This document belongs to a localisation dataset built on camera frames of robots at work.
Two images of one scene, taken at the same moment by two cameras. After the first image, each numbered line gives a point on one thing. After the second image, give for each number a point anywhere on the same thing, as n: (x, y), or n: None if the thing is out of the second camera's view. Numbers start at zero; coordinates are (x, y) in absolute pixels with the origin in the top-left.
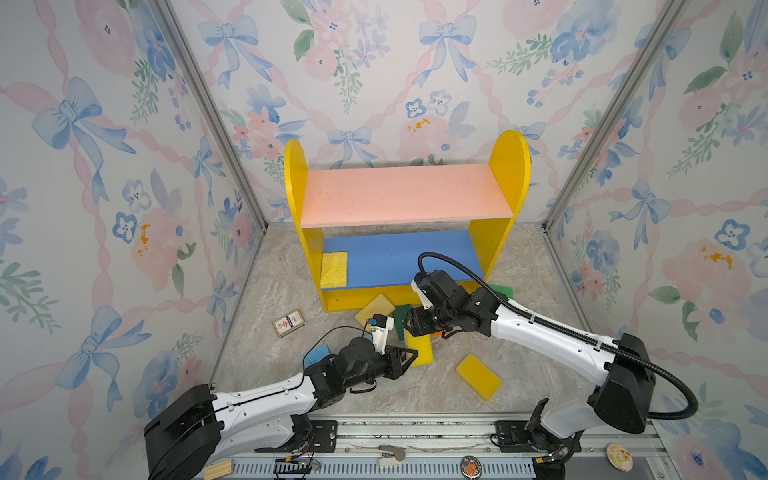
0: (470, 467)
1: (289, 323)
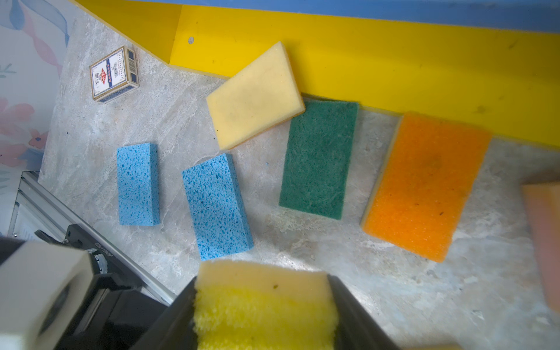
0: None
1: (114, 75)
